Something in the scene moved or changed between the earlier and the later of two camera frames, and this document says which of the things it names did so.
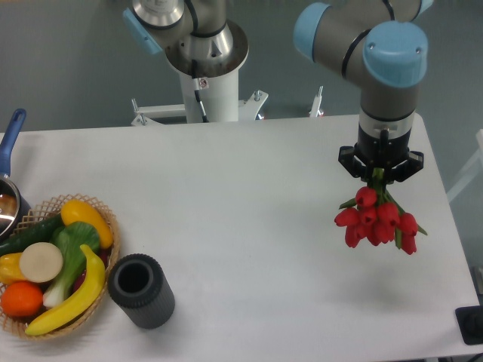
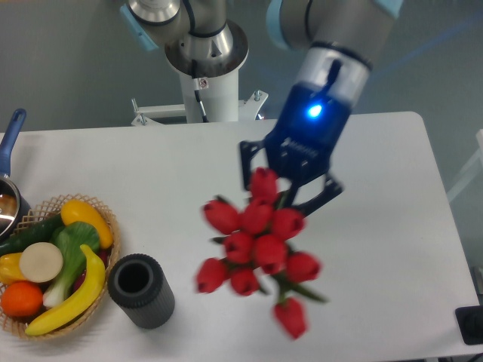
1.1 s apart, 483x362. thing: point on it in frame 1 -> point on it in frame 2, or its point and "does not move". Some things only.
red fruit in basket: x=104 y=255 does not move
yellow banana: x=93 y=288 does not move
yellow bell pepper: x=73 y=210 does not move
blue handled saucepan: x=14 y=210 does not move
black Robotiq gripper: x=383 y=152 -> x=302 y=143
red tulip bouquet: x=375 y=216 -> x=257 y=237
